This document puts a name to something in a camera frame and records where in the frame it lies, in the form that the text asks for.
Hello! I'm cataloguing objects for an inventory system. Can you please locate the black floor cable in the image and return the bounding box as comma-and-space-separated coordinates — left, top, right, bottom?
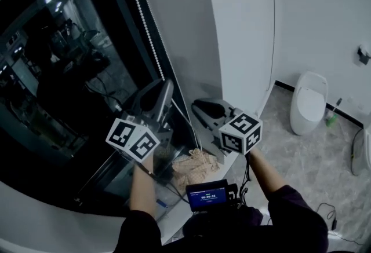
317, 202, 339, 231

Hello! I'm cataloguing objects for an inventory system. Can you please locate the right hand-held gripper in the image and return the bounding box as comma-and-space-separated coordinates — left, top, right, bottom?
191, 98, 263, 157

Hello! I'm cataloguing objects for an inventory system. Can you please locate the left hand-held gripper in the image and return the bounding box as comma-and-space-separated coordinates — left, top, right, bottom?
104, 79, 174, 163

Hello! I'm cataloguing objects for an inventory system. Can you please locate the black baseboard strip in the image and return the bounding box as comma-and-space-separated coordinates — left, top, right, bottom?
274, 79, 365, 130

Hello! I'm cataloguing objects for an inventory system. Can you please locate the black wall-mounted holder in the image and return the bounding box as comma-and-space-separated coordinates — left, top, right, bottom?
357, 44, 371, 66

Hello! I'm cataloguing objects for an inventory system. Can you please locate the white egg-shaped toilet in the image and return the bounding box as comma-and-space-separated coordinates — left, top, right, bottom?
289, 71, 329, 137

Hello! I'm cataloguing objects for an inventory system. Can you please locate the beige patterned cloth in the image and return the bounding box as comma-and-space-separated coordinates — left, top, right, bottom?
172, 147, 221, 186

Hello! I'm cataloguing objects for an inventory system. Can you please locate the person's right forearm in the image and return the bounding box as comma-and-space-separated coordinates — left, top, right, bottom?
248, 146, 287, 194

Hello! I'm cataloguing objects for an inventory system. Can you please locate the green toilet brush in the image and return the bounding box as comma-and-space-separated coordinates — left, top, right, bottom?
324, 97, 343, 127

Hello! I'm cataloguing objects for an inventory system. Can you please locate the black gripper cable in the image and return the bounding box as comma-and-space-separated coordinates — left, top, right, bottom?
238, 154, 253, 204
136, 161, 190, 204

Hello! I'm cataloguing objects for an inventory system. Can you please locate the person's dark sweater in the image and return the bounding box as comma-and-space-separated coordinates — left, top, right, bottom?
111, 184, 330, 253

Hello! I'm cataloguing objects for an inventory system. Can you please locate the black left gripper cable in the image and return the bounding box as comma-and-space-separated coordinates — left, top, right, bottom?
136, 161, 190, 204

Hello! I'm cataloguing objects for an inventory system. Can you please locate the person's left forearm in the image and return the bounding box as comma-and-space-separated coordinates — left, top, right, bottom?
129, 155, 159, 214

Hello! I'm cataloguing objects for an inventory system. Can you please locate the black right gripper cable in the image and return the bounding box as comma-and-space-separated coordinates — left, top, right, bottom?
238, 154, 253, 204

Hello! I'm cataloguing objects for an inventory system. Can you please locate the black chest-mounted screen device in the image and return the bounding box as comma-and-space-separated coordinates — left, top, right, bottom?
185, 179, 241, 214

